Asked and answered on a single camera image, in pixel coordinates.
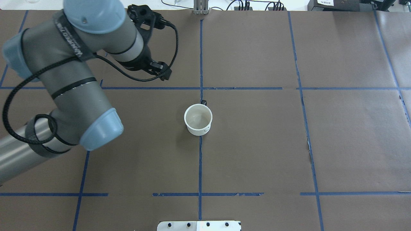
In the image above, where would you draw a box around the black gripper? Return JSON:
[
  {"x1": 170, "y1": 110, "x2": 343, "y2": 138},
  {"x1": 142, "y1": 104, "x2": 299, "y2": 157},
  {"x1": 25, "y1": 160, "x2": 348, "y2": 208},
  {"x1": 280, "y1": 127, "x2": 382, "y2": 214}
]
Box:
[{"x1": 120, "y1": 46, "x2": 172, "y2": 81}]

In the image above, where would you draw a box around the white mug with smiley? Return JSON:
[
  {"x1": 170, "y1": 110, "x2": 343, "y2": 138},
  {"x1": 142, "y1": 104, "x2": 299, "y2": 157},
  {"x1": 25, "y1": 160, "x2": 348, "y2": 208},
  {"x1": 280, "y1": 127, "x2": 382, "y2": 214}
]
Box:
[{"x1": 183, "y1": 100, "x2": 213, "y2": 136}]

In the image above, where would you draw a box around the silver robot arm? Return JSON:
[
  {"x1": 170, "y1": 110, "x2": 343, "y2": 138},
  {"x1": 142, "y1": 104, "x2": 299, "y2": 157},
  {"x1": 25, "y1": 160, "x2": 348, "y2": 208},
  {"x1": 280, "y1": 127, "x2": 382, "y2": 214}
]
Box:
[{"x1": 1, "y1": 0, "x2": 177, "y2": 184}]

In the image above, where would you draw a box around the brown paper table cover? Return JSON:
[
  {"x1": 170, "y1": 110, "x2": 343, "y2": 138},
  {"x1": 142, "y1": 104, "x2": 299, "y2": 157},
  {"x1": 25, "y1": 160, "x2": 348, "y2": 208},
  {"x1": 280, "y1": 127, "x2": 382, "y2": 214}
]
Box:
[{"x1": 1, "y1": 10, "x2": 410, "y2": 231}]

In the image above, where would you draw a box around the black box on table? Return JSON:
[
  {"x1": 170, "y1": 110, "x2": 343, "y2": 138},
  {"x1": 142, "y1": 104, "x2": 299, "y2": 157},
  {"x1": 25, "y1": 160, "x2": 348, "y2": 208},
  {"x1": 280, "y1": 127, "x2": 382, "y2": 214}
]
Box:
[{"x1": 308, "y1": 0, "x2": 376, "y2": 12}]

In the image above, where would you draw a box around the aluminium frame post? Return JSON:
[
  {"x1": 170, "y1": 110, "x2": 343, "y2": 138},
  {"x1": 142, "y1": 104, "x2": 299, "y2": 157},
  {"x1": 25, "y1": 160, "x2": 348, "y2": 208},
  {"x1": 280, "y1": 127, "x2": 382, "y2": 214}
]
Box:
[{"x1": 193, "y1": 0, "x2": 210, "y2": 15}]

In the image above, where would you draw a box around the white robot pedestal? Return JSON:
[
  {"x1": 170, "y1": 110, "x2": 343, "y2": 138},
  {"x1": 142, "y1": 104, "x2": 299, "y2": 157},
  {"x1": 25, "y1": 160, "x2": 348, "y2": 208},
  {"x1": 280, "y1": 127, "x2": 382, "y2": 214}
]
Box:
[{"x1": 157, "y1": 220, "x2": 242, "y2": 231}]

